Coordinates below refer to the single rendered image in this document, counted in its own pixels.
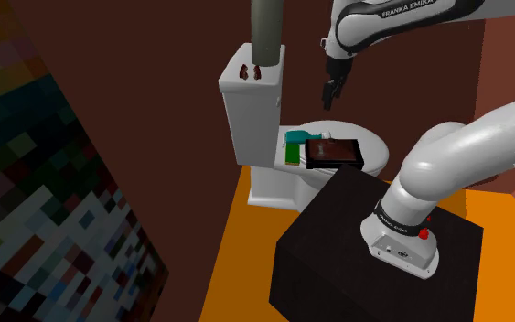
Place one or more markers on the multicoloured pixelated wall panel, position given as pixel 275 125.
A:
pixel 38 200

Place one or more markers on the grey cylindrical pipe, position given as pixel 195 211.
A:
pixel 266 31

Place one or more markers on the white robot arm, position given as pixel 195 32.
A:
pixel 453 156

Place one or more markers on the green rectangular sponge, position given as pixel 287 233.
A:
pixel 291 154

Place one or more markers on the black robot stand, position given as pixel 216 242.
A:
pixel 328 249

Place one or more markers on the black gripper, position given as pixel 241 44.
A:
pixel 338 67

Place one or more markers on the teal spray bottle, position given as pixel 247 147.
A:
pixel 297 136

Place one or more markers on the white toilet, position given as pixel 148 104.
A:
pixel 257 107

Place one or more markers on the small brown figure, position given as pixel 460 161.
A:
pixel 257 72
pixel 243 71

